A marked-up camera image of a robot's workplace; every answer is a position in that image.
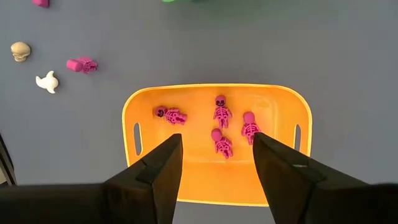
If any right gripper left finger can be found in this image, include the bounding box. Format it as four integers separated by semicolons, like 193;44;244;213
103;133;184;224

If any white ghost figure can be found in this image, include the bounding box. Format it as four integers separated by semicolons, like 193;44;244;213
35;70;60;95

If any cream plastic skull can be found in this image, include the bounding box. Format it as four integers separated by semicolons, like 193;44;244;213
10;41;32;63

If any yellow plastic bin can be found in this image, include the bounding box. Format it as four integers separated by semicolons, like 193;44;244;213
121;83;313;208

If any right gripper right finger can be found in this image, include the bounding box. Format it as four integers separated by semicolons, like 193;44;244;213
252;132;371;224

